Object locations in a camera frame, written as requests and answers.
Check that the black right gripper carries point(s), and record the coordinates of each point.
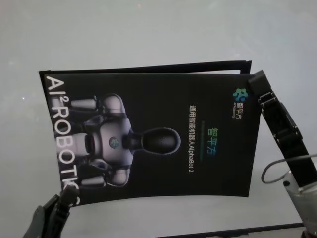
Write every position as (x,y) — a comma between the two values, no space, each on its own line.
(297,163)

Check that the long black tape strip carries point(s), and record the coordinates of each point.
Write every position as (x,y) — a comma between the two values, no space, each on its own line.
(173,65)

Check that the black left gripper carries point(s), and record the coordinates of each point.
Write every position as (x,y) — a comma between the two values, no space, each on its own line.
(44,228)

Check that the black AI robotics poster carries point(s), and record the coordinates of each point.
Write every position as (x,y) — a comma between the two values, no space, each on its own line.
(161,99)

